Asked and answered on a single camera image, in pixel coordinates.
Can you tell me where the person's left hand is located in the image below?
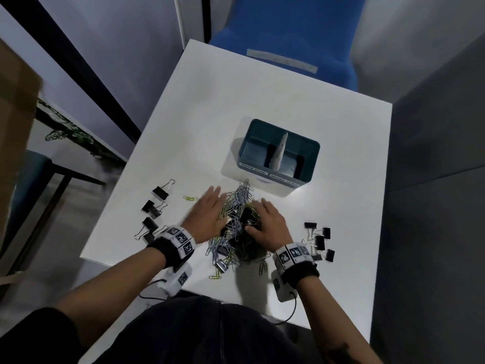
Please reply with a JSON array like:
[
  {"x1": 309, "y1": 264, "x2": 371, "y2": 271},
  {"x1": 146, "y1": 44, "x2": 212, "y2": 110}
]
[{"x1": 181, "y1": 186, "x2": 229, "y2": 244}]

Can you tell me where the person's right hand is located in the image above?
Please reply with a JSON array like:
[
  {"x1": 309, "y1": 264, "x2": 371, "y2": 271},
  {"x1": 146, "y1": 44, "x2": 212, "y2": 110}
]
[{"x1": 244, "y1": 199, "x2": 294, "y2": 255}]

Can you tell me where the pile of paper clips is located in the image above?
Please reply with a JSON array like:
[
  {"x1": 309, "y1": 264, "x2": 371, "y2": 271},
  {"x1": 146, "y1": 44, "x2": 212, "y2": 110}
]
[{"x1": 205, "y1": 179, "x2": 274, "y2": 274}]

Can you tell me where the person's right forearm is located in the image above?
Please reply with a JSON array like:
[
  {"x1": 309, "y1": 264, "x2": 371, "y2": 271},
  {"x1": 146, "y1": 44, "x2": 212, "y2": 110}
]
[{"x1": 296, "y1": 276, "x2": 384, "y2": 364}]

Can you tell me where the person's left forearm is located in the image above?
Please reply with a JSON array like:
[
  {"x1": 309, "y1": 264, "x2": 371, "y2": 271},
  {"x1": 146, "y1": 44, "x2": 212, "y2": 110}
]
[{"x1": 53, "y1": 246, "x2": 168, "y2": 338}]

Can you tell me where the white divider in organizer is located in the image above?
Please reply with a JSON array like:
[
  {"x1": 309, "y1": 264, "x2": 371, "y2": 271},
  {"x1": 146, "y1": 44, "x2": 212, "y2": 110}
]
[{"x1": 267, "y1": 132, "x2": 289, "y2": 172}]

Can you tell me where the teal desk organizer box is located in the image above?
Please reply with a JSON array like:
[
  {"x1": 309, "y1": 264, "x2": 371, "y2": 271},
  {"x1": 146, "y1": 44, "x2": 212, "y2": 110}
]
[{"x1": 237, "y1": 118, "x2": 321, "y2": 187}]

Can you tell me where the person's black clothing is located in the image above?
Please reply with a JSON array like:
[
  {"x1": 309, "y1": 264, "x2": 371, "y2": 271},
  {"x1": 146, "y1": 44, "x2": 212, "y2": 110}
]
[{"x1": 0, "y1": 295, "x2": 316, "y2": 364}]

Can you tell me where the green leafy plant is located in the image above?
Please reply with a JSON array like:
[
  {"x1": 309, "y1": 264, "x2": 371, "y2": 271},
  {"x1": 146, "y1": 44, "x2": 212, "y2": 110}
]
[{"x1": 36, "y1": 98, "x2": 128, "y2": 164}]

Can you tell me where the blue fabric chair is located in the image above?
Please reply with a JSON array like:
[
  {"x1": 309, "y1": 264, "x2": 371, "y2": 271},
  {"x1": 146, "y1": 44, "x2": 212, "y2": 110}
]
[{"x1": 208, "y1": 0, "x2": 369, "y2": 92}]

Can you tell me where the brown cardboard panel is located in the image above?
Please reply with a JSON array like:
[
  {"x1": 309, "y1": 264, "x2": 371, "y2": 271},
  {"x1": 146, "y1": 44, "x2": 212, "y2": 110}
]
[{"x1": 0, "y1": 38, "x2": 43, "y2": 241}]

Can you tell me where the right wrist camera with markers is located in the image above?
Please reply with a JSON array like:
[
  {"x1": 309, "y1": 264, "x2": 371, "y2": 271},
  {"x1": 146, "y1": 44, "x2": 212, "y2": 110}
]
[{"x1": 271, "y1": 242, "x2": 321, "y2": 304}]

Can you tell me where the wrist camera with markers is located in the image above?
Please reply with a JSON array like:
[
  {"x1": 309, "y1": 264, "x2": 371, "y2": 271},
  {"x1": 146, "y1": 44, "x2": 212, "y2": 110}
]
[
  {"x1": 271, "y1": 242, "x2": 321, "y2": 304},
  {"x1": 146, "y1": 224, "x2": 198, "y2": 298}
]

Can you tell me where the left wrist camera with markers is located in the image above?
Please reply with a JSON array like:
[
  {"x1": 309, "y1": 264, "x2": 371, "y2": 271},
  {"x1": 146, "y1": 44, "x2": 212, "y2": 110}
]
[{"x1": 146, "y1": 224, "x2": 198, "y2": 298}]

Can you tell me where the black cable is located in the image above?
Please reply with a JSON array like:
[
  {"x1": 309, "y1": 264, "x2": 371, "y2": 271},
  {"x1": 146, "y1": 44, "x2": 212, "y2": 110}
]
[
  {"x1": 271, "y1": 291, "x2": 298, "y2": 326},
  {"x1": 138, "y1": 278, "x2": 172, "y2": 302}
]

